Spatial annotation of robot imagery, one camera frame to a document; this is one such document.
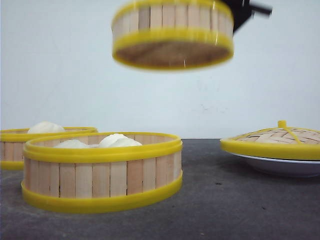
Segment woven bamboo steamer lid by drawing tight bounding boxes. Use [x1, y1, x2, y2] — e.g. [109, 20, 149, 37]
[220, 120, 320, 162]

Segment white plate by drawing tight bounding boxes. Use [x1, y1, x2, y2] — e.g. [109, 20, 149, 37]
[233, 153, 320, 178]

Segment white bun back left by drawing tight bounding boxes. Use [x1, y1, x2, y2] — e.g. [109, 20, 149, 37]
[27, 121, 65, 134]

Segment bamboo steamer basket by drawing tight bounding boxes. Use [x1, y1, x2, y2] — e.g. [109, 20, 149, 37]
[21, 132, 183, 214]
[111, 0, 234, 70]
[0, 126, 98, 171]

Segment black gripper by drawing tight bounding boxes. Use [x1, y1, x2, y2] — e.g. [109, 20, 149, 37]
[220, 0, 273, 34]

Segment white bun front left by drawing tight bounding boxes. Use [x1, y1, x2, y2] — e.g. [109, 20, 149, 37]
[54, 139, 89, 149]

